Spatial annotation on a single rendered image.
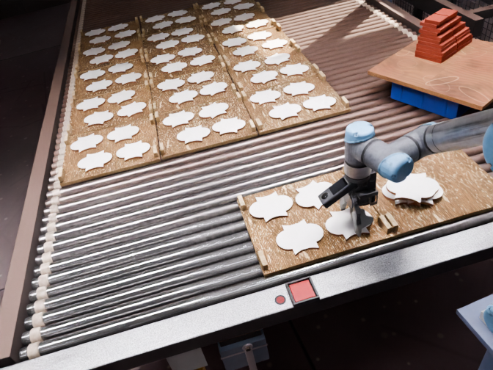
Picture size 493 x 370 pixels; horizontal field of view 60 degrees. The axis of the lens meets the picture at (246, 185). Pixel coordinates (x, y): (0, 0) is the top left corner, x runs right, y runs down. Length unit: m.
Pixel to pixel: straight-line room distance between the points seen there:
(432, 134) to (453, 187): 0.44
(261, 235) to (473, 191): 0.70
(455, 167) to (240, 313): 0.89
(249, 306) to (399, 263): 0.45
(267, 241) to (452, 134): 0.61
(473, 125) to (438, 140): 0.11
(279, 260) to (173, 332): 0.36
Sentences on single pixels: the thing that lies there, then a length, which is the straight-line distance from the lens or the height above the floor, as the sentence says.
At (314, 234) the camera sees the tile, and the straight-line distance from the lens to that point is 1.35.
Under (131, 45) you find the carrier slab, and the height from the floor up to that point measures 0.94.
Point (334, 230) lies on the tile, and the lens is 1.36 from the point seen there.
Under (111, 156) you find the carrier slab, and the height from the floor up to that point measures 0.95.
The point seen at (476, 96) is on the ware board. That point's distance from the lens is 1.84.
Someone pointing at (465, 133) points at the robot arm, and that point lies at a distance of 1.08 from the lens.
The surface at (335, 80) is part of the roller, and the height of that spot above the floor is 0.92.
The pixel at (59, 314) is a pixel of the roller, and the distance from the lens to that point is 1.43.
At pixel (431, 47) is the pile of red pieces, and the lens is 2.06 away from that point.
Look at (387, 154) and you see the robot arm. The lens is 1.11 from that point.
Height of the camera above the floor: 1.95
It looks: 41 degrees down
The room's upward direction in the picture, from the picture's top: 10 degrees counter-clockwise
